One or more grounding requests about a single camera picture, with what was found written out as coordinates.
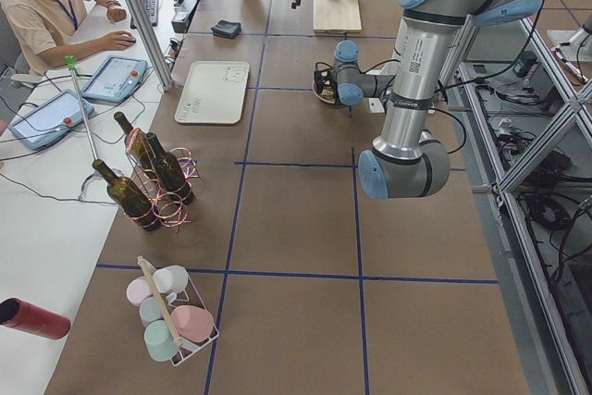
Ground cream bear serving tray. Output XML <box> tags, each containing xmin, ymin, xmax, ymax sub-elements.
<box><xmin>174</xmin><ymin>61</ymin><xmax>250</xmax><ymax>125</ymax></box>

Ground white round plate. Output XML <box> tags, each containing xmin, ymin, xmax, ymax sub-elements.
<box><xmin>313</xmin><ymin>82</ymin><xmax>339</xmax><ymax>105</ymax></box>

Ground folded grey cloth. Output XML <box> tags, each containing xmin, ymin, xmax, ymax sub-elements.
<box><xmin>211</xmin><ymin>19</ymin><xmax>241</xmax><ymax>39</ymax></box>

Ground white wire cup rack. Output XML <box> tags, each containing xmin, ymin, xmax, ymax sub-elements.
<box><xmin>127</xmin><ymin>256</ymin><xmax>219</xmax><ymax>366</ymax></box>

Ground pale blue cup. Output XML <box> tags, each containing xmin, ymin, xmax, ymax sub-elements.
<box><xmin>139</xmin><ymin>296</ymin><xmax>163</xmax><ymax>327</ymax></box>

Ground mint green cup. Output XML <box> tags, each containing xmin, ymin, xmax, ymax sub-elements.
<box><xmin>143</xmin><ymin>319</ymin><xmax>179</xmax><ymax>362</ymax></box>

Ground green plastic clip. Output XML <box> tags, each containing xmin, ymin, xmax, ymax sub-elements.
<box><xmin>64</xmin><ymin>55</ymin><xmax>80</xmax><ymax>77</ymax></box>

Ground brown bread slice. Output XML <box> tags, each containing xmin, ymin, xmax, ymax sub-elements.
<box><xmin>319</xmin><ymin>86</ymin><xmax>334</xmax><ymax>96</ymax></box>

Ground dark green wine bottle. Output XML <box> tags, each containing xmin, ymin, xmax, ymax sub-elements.
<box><xmin>92</xmin><ymin>159</ymin><xmax>161</xmax><ymax>231</ymax></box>

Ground far blue teach pendant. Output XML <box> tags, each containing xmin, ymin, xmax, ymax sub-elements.
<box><xmin>81</xmin><ymin>56</ymin><xmax>148</xmax><ymax>105</ymax></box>

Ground copper wire bottle rack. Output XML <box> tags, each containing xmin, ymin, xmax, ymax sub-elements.
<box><xmin>126</xmin><ymin>154</ymin><xmax>191</xmax><ymax>231</ymax></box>

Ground white frosted cup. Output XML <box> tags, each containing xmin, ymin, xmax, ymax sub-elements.
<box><xmin>152</xmin><ymin>265</ymin><xmax>189</xmax><ymax>294</ymax></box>

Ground aluminium frame post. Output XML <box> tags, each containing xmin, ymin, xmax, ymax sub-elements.
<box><xmin>125</xmin><ymin>0</ymin><xmax>174</xmax><ymax>92</ymax></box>

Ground black keyboard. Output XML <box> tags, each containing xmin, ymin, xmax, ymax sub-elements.
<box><xmin>141</xmin><ymin>0</ymin><xmax>160</xmax><ymax>26</ymax></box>

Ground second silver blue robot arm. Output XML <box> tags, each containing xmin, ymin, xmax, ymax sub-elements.
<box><xmin>358</xmin><ymin>0</ymin><xmax>544</xmax><ymax>199</ymax></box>

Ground blue teach pendant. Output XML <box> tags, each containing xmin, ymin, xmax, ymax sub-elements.
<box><xmin>81</xmin><ymin>56</ymin><xmax>148</xmax><ymax>105</ymax></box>
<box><xmin>8</xmin><ymin>90</ymin><xmax>83</xmax><ymax>151</ymax></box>

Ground black computer box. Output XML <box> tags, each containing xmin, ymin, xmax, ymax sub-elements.
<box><xmin>171</xmin><ymin>0</ymin><xmax>199</xmax><ymax>34</ymax></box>

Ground near blue teach pendant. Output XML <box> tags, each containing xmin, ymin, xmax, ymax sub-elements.
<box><xmin>8</xmin><ymin>90</ymin><xmax>83</xmax><ymax>151</ymax></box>

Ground pink cup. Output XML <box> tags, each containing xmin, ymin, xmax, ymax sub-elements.
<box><xmin>171</xmin><ymin>305</ymin><xmax>215</xmax><ymax>343</ymax></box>

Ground wooden cutting board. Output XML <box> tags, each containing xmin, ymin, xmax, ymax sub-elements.
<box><xmin>313</xmin><ymin>0</ymin><xmax>362</xmax><ymax>33</ymax></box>

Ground lilac cup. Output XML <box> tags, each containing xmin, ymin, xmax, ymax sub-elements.
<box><xmin>126</xmin><ymin>277</ymin><xmax>153</xmax><ymax>307</ymax></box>

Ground red canister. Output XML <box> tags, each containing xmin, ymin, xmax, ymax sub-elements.
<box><xmin>1</xmin><ymin>298</ymin><xmax>71</xmax><ymax>339</ymax></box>

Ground seated person beige shirt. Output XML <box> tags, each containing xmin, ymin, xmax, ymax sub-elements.
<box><xmin>1</xmin><ymin>0</ymin><xmax>134</xmax><ymax>76</ymax></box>

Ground metal stand with clip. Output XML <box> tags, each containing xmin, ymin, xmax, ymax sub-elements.
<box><xmin>70</xmin><ymin>74</ymin><xmax>101</xmax><ymax>201</ymax></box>

